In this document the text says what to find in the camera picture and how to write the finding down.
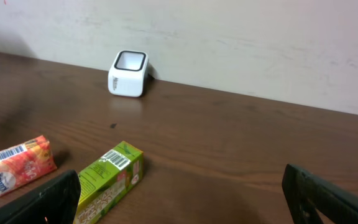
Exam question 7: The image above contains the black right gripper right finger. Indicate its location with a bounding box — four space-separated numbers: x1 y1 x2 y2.
282 164 358 224

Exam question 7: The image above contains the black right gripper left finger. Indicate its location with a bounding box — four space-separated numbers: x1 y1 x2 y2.
0 170 81 224

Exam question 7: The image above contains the green tea carton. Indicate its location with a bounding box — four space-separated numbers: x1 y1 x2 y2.
73 141 144 224

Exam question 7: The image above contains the orange tissue pack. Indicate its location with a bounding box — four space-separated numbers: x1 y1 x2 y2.
0 135 57 197

